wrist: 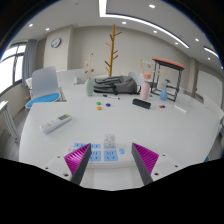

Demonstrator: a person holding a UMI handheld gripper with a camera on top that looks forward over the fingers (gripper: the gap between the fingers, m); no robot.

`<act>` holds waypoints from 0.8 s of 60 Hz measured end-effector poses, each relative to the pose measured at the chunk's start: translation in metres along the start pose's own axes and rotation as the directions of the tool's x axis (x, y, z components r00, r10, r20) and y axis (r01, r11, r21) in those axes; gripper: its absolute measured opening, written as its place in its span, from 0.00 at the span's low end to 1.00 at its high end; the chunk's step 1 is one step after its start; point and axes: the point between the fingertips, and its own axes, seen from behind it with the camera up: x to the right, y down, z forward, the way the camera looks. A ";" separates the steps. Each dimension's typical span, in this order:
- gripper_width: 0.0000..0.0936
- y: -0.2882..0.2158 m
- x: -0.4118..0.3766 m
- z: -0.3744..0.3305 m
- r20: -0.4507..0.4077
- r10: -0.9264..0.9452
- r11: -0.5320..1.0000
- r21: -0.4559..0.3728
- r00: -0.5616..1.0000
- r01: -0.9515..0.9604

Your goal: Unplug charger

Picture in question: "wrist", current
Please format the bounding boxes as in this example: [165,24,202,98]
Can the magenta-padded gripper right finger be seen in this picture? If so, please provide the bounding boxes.
[131,142,184,185]

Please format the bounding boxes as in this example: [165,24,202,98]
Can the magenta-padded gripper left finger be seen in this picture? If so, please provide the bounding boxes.
[42,143,92,185]

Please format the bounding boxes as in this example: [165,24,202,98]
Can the white power strip blue sockets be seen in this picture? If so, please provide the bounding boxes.
[66,141,138,169]

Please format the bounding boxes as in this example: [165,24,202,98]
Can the white remote control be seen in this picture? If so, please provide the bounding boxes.
[39,113,73,134]

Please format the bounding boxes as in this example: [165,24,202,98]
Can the black rectangular case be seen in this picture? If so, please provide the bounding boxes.
[132,97,152,110]

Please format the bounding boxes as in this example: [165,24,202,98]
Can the blue vase with stems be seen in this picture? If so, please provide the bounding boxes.
[159,78,173,102]

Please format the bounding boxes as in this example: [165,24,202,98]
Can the pink vase with flowers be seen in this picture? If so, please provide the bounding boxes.
[138,59,155,101]

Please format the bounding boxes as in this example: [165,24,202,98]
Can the black marker pen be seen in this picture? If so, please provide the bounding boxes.
[102,94,121,100]

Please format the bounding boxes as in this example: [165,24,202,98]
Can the green vase with dried flowers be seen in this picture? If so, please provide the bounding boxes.
[82,52,96,98]

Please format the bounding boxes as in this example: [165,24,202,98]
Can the grey backpack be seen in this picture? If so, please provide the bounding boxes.
[93,75,141,96]

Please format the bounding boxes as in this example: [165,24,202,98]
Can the white chair blue seat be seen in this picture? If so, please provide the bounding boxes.
[25,65,63,111]

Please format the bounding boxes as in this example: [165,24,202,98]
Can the white side desk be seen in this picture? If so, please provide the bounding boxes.
[0,99,21,148]

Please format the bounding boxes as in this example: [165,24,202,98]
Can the whiteboard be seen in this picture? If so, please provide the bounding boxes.
[196,69,223,101]

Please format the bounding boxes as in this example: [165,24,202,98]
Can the grey curtain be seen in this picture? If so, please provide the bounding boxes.
[21,39,38,88]

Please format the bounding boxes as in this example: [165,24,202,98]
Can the window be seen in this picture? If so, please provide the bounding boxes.
[0,42,28,98]

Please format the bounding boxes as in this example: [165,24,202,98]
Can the wooden coat rack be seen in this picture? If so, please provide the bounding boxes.
[103,24,123,78]

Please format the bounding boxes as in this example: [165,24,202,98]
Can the ceiling lights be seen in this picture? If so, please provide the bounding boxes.
[28,0,219,59]

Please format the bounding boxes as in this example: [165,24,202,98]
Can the black frame stand orange top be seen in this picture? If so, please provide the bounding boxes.
[149,57,187,103]

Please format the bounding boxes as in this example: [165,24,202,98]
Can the round wall clock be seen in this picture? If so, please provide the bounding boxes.
[50,37,62,49]

